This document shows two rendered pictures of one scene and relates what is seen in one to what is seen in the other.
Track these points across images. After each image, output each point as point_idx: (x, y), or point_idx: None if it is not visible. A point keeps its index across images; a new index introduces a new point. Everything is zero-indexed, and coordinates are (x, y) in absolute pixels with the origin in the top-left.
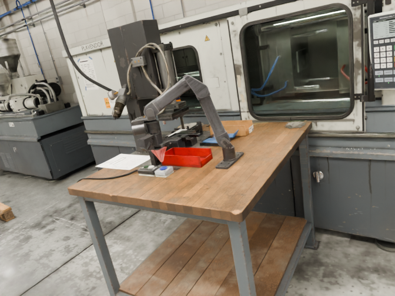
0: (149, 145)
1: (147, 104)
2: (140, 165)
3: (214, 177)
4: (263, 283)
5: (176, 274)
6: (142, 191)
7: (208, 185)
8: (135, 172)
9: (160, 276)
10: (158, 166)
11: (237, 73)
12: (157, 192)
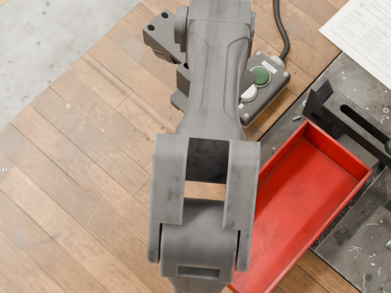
0: (162, 55)
1: (213, 6)
2: (349, 65)
3: (81, 275)
4: None
5: None
6: (120, 67)
7: (35, 243)
8: (283, 48)
9: None
10: (242, 115)
11: None
12: (82, 104)
